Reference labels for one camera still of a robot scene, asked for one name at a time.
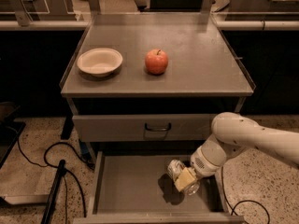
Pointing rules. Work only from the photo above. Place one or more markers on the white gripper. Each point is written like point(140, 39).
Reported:
point(202, 164)

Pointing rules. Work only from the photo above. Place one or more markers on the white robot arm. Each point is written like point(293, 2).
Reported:
point(230, 135)

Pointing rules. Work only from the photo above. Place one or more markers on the open middle drawer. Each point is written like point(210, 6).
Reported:
point(137, 190)

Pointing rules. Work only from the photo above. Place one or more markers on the grey metal drawer cabinet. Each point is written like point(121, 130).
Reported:
point(202, 76)

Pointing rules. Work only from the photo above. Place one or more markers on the red apple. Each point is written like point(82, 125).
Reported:
point(156, 61)

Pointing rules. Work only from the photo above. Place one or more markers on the white paper bowl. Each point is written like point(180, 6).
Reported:
point(99, 62)

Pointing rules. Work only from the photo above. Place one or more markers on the black bar on floor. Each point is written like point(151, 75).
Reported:
point(50, 206)

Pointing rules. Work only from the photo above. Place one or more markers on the dark equipment base left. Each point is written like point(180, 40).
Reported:
point(10, 130)

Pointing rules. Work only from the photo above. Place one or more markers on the closed top drawer with handle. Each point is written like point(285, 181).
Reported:
point(166, 127)

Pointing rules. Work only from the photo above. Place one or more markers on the white horizontal rail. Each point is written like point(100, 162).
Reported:
point(222, 25)

